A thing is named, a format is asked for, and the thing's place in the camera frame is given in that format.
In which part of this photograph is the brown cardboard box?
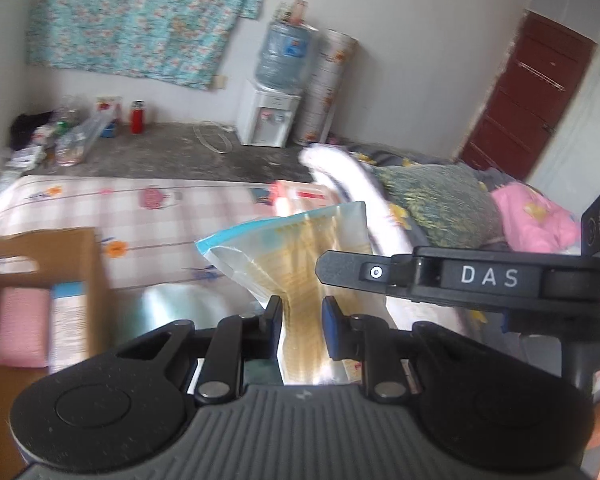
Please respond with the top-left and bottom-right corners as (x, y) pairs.
(0, 227), (112, 480)

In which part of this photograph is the pink textured packet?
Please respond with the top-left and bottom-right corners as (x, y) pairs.
(0, 287), (51, 368)

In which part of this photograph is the rolled printed mat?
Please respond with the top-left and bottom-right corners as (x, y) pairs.
(292, 27), (358, 146)

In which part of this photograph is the white towel blanket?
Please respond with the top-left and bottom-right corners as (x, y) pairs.
(300, 142), (481, 333)

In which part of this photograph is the white floor cable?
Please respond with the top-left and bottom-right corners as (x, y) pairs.
(194, 121), (237, 153)

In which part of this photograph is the blue white carton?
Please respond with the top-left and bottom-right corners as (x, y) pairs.
(47, 281), (90, 373)

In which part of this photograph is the black bag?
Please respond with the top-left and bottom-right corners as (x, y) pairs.
(10, 111), (53, 151)

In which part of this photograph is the pink quilt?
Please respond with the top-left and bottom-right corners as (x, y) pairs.
(490, 182), (581, 253)

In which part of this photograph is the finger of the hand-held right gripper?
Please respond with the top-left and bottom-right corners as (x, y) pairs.
(315, 246), (600, 311)

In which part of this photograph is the clear cotton swab bag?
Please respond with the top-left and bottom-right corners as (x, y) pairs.
(195, 201), (376, 386)

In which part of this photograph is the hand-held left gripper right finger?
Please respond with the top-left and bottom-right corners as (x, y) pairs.
(321, 296), (486, 403)

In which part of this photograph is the clear plastic bottle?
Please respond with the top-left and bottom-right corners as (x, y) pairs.
(55, 107), (116, 167)

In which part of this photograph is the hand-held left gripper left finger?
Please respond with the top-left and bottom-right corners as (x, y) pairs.
(116, 295), (285, 405)

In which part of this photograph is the pink tissue packet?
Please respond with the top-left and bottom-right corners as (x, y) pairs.
(272, 180), (343, 211)

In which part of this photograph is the white water dispenser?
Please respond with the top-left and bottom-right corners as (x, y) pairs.
(235, 80), (302, 148)

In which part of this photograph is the blue water dispenser bottle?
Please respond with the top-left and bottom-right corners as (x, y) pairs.
(255, 20), (315, 96)

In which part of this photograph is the teal floral wall cloth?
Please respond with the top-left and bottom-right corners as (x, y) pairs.
(25, 0), (276, 92)

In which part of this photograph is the dark red door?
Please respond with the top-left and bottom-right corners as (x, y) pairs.
(457, 7), (597, 181)

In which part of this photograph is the green leaf pillow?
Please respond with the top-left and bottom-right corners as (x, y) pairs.
(367, 162), (503, 251)

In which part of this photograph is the grey quilt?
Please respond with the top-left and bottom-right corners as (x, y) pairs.
(347, 141), (511, 196)

